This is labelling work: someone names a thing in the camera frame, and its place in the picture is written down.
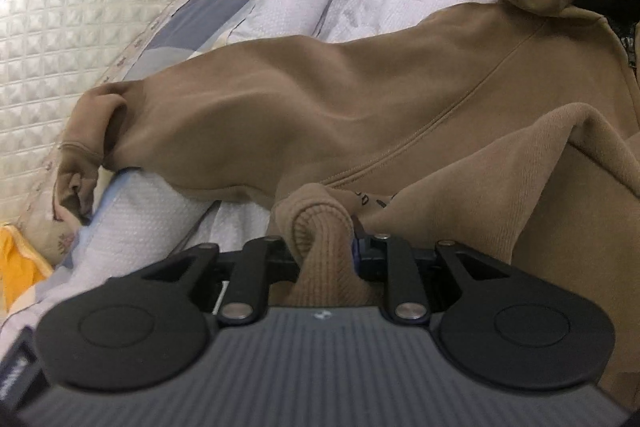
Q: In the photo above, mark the yellow cloth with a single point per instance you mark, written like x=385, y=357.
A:
x=20, y=264

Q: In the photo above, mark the patchwork pillow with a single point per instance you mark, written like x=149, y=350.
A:
x=200, y=14

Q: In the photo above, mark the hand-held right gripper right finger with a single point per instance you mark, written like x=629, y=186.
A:
x=357, y=254

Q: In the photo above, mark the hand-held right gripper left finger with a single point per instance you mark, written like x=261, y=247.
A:
x=247, y=277

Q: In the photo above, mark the brown hoodie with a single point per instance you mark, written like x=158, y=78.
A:
x=350, y=107

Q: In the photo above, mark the cream quilted headboard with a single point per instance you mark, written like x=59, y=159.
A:
x=75, y=27

